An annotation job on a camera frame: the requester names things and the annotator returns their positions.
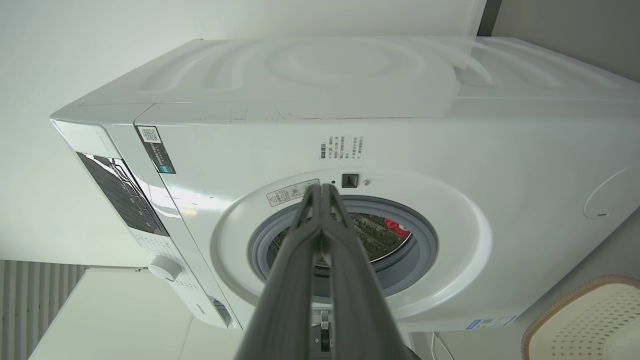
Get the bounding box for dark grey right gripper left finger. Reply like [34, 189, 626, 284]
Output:
[235, 184, 324, 360]

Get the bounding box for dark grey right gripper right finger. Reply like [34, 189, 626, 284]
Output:
[324, 183, 417, 360]

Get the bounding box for red garment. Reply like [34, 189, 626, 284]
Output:
[384, 218, 412, 237]

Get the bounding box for stainless steel washing machine drum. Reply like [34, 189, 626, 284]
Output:
[272, 212, 413, 266]

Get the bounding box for white washing machine control dial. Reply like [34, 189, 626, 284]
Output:
[148, 255, 183, 282]

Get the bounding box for black glossy control display panel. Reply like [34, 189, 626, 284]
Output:
[76, 151, 170, 237]

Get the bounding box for cream plastic laundry basket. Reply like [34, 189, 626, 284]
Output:
[521, 274, 640, 360]

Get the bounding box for metal door hinge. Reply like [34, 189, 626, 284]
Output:
[312, 310, 333, 353]

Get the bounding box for warning triangle sticker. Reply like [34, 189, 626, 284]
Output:
[266, 178, 321, 208]

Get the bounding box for blue energy label sticker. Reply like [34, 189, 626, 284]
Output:
[466, 315, 518, 331]

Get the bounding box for small text label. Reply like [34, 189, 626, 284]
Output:
[320, 136, 366, 162]

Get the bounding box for white cabinet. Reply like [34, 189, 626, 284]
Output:
[30, 267, 243, 360]

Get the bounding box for white washing machine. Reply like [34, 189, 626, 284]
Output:
[50, 36, 640, 333]

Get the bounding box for QR code sticker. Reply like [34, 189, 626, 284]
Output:
[137, 125, 177, 175]

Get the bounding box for grey slatted panel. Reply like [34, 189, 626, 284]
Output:
[0, 260, 87, 360]

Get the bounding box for round filter cover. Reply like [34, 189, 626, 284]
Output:
[584, 167, 640, 219]

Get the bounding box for thin white cable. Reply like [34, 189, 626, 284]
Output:
[431, 332, 455, 360]

